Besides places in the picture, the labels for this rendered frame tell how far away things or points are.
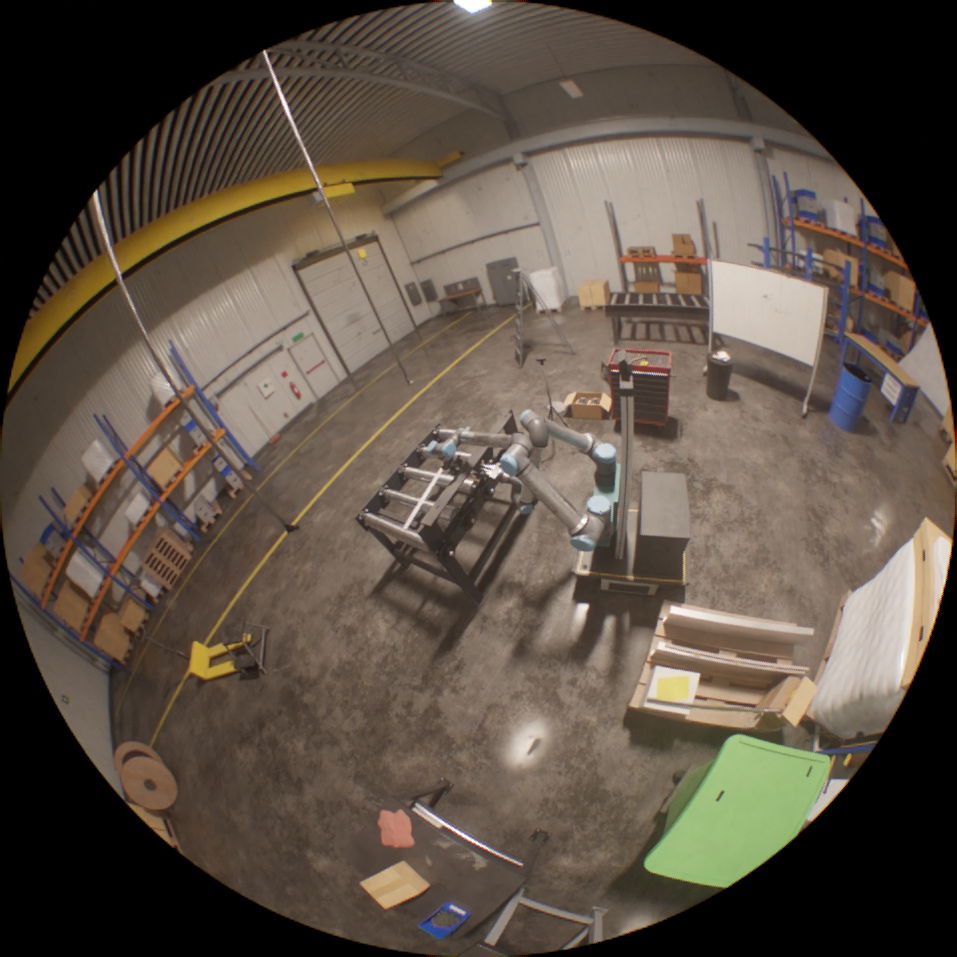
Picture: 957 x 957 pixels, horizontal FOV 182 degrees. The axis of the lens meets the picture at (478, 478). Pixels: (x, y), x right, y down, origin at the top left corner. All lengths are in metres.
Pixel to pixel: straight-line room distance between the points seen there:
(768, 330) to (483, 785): 6.13
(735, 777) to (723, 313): 5.30
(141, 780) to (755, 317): 11.14
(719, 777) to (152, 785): 6.50
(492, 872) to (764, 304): 6.16
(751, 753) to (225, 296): 12.31
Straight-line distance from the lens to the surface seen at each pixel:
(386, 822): 2.12
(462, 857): 2.01
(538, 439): 1.76
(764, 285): 5.19
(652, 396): 3.71
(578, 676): 2.48
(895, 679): 2.38
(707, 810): 1.82
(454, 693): 2.67
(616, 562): 2.44
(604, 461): 2.11
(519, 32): 9.80
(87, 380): 10.96
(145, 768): 6.27
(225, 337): 10.63
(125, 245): 7.74
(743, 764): 1.84
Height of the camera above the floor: 2.46
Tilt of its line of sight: 41 degrees down
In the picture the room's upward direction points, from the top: 24 degrees counter-clockwise
